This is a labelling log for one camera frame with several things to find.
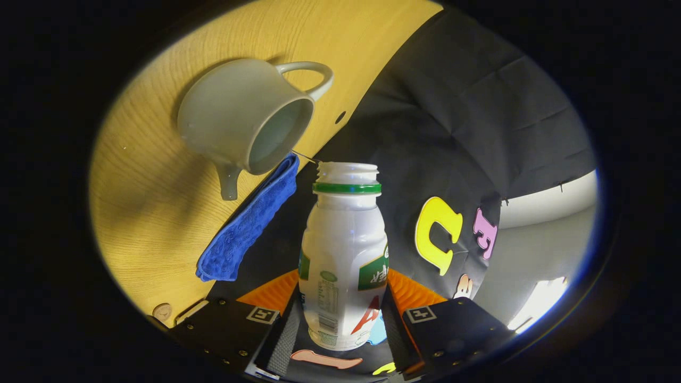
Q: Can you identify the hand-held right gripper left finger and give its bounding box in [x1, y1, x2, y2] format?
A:
[168, 269, 304, 381]

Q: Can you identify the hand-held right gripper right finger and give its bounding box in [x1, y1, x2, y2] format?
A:
[382, 269, 514, 379]

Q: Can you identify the white plastic water bottle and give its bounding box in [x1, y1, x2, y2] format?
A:
[298, 162, 389, 352]

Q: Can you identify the white ceramic teacup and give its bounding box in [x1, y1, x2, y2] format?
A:
[177, 59, 334, 201]

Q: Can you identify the blue towel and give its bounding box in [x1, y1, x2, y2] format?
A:
[195, 153, 300, 282]

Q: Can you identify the black backdrop cloth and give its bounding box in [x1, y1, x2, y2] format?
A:
[207, 8, 596, 383]

